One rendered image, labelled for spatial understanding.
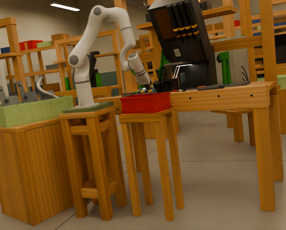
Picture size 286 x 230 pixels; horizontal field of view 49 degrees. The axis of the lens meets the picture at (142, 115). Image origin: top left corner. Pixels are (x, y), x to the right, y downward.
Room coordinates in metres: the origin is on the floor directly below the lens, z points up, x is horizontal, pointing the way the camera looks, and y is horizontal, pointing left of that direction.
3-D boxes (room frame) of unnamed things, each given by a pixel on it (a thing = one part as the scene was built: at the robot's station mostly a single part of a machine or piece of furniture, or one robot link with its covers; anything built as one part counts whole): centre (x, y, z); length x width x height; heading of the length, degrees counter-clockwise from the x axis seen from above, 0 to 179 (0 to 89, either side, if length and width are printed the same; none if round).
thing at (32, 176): (2.77, 0.95, 0.39); 0.68 x 0.52 x 0.79; 140
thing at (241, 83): (2.75, -0.37, 0.89); 1.10 x 0.42 x 0.02; 60
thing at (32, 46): (8.48, 2.71, 1.13); 2.48 x 0.54 x 2.27; 67
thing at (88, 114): (2.47, 0.43, 0.83); 0.32 x 0.32 x 0.04; 64
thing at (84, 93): (2.46, 0.43, 0.97); 0.19 x 0.19 x 0.18
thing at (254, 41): (3.07, -0.55, 1.23); 1.30 x 0.05 x 0.09; 60
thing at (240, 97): (2.51, -0.22, 0.82); 1.50 x 0.14 x 0.15; 60
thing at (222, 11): (2.97, -0.50, 1.52); 0.90 x 0.25 x 0.04; 60
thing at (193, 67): (2.81, -0.53, 1.07); 0.30 x 0.18 x 0.34; 60
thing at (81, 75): (2.49, 0.43, 1.19); 0.19 x 0.12 x 0.24; 172
